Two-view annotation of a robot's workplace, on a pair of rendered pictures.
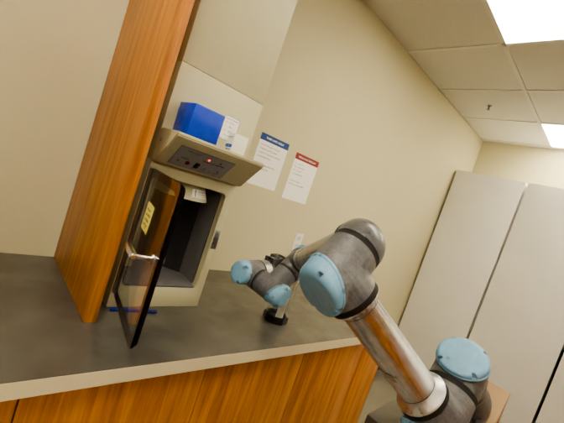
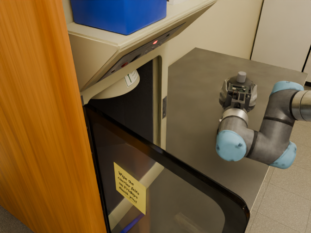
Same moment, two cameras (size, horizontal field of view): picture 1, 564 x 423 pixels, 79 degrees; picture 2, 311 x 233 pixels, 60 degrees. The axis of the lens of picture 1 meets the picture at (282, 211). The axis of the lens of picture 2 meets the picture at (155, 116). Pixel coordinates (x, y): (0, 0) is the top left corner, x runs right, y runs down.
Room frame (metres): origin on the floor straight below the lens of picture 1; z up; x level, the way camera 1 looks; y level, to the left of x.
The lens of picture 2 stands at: (0.60, 0.36, 1.63)
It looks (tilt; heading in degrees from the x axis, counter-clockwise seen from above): 36 degrees down; 347
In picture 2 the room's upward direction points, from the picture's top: straight up
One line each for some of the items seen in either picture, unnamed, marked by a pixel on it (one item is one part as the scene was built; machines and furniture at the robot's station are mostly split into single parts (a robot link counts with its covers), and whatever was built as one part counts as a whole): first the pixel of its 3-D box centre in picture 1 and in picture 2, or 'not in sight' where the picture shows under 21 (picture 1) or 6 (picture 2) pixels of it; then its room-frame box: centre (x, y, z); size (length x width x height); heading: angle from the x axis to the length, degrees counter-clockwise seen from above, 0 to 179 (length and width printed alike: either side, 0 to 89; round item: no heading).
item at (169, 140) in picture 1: (211, 162); (152, 37); (1.07, 0.26, 1.46); 0.32 x 0.12 x 0.10; 134
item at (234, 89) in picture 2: (274, 268); (236, 104); (1.22, -0.04, 1.17); 0.12 x 0.08 x 0.09; 149
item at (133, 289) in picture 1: (143, 248); (149, 226); (0.87, 0.31, 1.19); 0.30 x 0.01 x 0.40; 35
